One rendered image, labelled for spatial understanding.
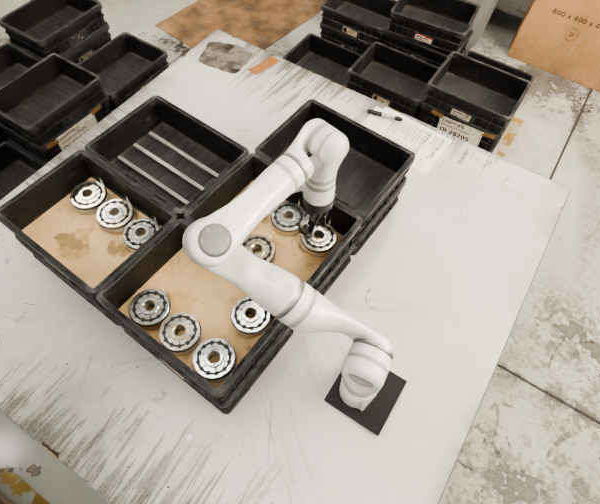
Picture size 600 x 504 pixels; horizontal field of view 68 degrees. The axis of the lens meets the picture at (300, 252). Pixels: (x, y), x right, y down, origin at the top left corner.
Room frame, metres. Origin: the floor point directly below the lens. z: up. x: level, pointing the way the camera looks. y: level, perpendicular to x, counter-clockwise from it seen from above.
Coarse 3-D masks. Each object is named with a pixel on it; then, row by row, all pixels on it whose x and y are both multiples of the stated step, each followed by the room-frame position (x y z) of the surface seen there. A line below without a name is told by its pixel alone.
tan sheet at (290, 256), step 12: (240, 192) 0.85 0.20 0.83; (264, 228) 0.72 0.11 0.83; (276, 240) 0.69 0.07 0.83; (288, 240) 0.69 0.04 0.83; (276, 252) 0.65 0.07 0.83; (288, 252) 0.65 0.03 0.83; (300, 252) 0.65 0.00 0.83; (276, 264) 0.61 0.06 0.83; (288, 264) 0.61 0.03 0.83; (300, 264) 0.61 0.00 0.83; (312, 264) 0.62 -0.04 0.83; (300, 276) 0.57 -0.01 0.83
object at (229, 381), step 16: (176, 224) 0.65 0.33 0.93; (160, 240) 0.60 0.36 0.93; (144, 256) 0.55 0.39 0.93; (128, 320) 0.37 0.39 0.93; (144, 336) 0.34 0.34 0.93; (160, 352) 0.30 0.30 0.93; (256, 352) 0.32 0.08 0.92; (240, 368) 0.28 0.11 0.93; (208, 384) 0.24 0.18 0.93; (224, 384) 0.24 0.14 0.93
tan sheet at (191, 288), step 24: (168, 264) 0.58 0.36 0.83; (192, 264) 0.59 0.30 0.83; (144, 288) 0.50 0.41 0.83; (168, 288) 0.51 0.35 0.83; (192, 288) 0.51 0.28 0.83; (216, 288) 0.52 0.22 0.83; (192, 312) 0.45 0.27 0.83; (216, 312) 0.45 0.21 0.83; (216, 336) 0.39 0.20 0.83; (240, 336) 0.39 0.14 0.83; (192, 360) 0.32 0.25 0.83; (216, 360) 0.32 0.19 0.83; (240, 360) 0.33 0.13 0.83; (216, 384) 0.27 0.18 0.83
